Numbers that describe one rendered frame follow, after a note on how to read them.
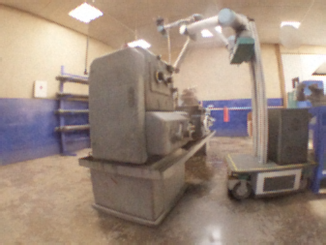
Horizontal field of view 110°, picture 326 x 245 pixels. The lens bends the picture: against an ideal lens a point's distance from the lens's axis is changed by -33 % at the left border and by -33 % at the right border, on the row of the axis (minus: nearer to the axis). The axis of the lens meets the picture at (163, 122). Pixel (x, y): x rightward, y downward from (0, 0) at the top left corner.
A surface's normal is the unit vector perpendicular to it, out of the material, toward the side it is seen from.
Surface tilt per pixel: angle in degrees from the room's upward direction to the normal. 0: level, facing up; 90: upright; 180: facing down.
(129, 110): 90
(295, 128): 90
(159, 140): 90
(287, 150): 90
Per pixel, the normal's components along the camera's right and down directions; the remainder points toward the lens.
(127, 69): -0.40, 0.04
